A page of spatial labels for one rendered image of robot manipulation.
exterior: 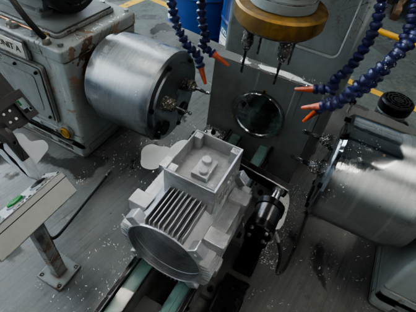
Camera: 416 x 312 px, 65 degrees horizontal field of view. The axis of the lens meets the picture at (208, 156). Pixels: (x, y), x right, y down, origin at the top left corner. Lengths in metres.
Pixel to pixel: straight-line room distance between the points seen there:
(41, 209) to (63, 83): 0.38
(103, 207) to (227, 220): 0.44
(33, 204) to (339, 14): 0.76
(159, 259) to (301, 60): 0.61
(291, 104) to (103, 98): 0.47
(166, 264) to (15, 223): 0.28
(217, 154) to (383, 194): 0.32
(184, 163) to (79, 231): 0.41
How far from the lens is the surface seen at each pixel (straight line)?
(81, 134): 1.01
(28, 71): 0.98
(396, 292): 0.88
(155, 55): 0.81
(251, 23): 0.63
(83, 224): 0.93
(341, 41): 0.90
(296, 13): 0.64
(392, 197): 0.70
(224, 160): 0.63
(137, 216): 0.57
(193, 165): 0.61
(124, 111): 0.82
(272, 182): 0.73
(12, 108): 0.66
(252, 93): 0.86
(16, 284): 0.90
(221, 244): 0.57
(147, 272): 0.71
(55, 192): 0.66
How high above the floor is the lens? 1.57
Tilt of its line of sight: 47 degrees down
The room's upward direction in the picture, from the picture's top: 8 degrees clockwise
